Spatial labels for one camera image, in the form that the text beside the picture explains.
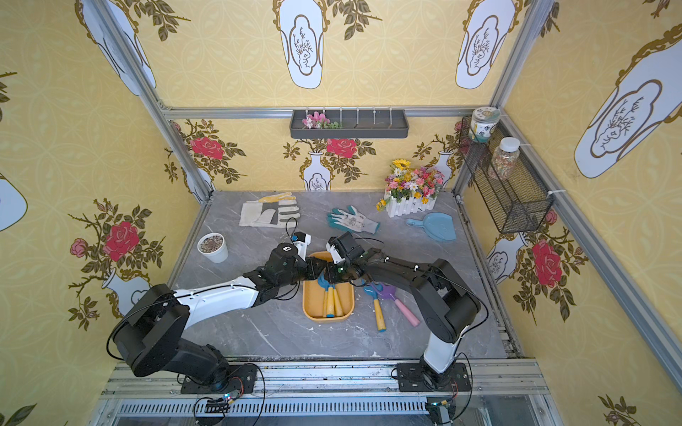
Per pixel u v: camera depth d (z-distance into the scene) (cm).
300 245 78
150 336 43
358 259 68
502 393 76
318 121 88
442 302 47
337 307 85
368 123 93
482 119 84
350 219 110
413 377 73
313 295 91
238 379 72
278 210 113
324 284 90
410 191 100
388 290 89
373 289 89
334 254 83
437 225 109
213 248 94
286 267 68
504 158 72
